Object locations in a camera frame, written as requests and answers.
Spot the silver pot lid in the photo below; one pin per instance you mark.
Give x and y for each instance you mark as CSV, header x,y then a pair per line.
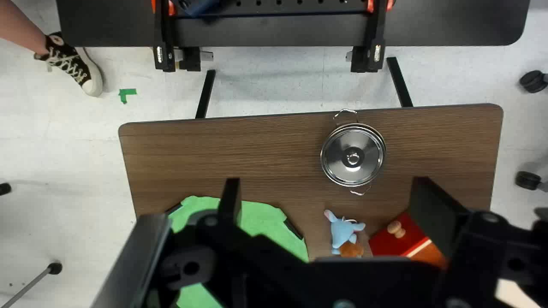
x,y
354,155

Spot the red wooden drawer box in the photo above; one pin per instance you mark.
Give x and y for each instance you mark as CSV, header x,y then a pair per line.
x,y
405,239

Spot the black orange clamp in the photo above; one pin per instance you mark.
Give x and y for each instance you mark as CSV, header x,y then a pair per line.
x,y
369,58
164,15

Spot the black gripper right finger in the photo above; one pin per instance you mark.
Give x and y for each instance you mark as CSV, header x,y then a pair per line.
x,y
438,213

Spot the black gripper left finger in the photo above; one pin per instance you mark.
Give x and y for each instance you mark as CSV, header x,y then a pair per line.
x,y
230,205

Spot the black chair caster wheel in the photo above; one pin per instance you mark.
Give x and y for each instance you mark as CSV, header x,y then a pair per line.
x,y
535,82
528,181

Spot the blue plush toy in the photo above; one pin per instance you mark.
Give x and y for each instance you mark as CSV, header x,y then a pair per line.
x,y
343,230

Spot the black perforated workbench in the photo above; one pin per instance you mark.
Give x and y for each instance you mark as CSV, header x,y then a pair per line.
x,y
297,23

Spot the black white sneaker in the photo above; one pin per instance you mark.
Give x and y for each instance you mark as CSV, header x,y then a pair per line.
x,y
75,63

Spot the green towel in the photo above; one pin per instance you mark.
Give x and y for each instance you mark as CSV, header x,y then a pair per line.
x,y
256,218

